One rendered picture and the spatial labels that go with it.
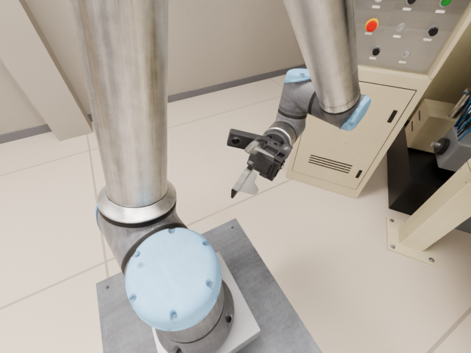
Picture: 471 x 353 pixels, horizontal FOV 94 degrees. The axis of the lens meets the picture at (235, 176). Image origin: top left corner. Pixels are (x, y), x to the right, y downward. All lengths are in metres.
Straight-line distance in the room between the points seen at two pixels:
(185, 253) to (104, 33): 0.32
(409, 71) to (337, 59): 1.04
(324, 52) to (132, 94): 0.29
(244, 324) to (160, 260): 0.31
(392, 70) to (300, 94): 0.85
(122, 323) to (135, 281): 0.41
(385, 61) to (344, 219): 0.98
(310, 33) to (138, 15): 0.22
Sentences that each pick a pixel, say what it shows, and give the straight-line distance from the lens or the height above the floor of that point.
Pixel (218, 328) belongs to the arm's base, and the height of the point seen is 0.77.
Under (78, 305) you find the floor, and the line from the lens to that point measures 1.60.
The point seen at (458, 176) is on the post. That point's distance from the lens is 1.53.
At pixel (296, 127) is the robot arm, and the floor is 0.96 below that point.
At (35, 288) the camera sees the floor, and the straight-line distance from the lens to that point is 1.79.
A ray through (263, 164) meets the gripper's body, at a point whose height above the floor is 0.95.
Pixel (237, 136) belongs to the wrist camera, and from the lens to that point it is 0.60.
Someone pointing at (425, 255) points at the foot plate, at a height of 0.01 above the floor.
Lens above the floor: 1.33
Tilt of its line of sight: 46 degrees down
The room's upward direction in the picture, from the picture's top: straight up
